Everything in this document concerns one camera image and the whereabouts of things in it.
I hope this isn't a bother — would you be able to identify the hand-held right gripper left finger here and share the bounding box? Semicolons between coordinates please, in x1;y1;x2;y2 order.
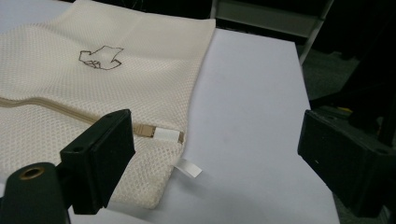
59;108;136;216

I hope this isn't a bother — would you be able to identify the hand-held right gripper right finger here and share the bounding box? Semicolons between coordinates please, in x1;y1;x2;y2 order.
297;109;396;218

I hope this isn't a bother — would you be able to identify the cream mesh laundry bag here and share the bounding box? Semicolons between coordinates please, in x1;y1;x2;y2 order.
0;0;217;210

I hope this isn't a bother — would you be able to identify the grey metal shelf frame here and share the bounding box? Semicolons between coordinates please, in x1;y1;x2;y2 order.
209;0;335;65

